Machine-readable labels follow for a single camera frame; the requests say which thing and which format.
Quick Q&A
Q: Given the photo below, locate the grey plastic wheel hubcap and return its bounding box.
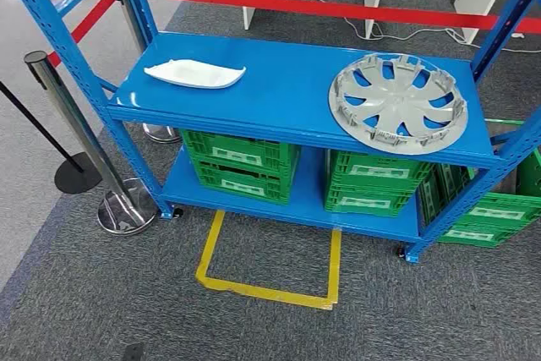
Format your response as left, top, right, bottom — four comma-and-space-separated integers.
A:
328, 52, 469, 156

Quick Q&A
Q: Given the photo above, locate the blue metal shelf rack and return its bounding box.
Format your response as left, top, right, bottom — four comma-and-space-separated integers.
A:
0, 0, 541, 265

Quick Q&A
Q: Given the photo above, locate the white plastic trim part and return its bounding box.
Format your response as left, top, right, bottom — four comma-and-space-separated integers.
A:
143, 58, 247, 90

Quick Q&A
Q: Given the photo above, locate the long red barrier belt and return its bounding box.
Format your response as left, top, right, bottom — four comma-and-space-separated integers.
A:
141, 0, 541, 35

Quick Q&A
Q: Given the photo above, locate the short red barrier belt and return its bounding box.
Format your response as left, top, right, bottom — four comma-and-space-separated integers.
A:
48, 0, 118, 68

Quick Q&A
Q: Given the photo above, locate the white floor cable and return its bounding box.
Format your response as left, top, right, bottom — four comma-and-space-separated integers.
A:
291, 0, 541, 54

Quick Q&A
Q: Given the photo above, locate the chrome stanchion post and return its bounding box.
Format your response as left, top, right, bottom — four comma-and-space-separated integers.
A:
23, 50, 159, 237
107, 0, 183, 145

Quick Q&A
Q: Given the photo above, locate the black stanchion post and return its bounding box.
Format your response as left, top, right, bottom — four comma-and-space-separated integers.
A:
0, 80, 103, 195

